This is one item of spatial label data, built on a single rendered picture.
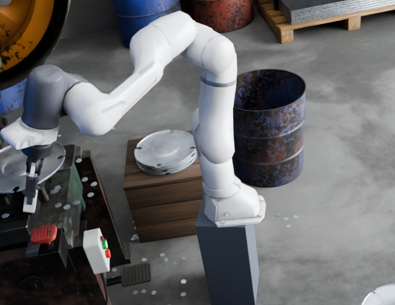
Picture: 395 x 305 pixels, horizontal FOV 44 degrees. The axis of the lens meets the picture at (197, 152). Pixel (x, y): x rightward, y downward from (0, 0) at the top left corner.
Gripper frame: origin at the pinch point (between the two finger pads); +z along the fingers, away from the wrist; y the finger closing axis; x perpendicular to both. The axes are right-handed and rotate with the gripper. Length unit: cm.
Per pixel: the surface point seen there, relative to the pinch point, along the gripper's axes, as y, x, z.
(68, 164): 28.1, -7.9, 6.8
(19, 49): 66, 15, -12
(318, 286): 23, -114, 44
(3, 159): 37.9, 13.1, 16.2
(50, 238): -2.8, -6.7, 9.8
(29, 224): 12.5, 0.4, 20.2
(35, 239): -2.4, -2.8, 11.4
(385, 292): -2, -118, 17
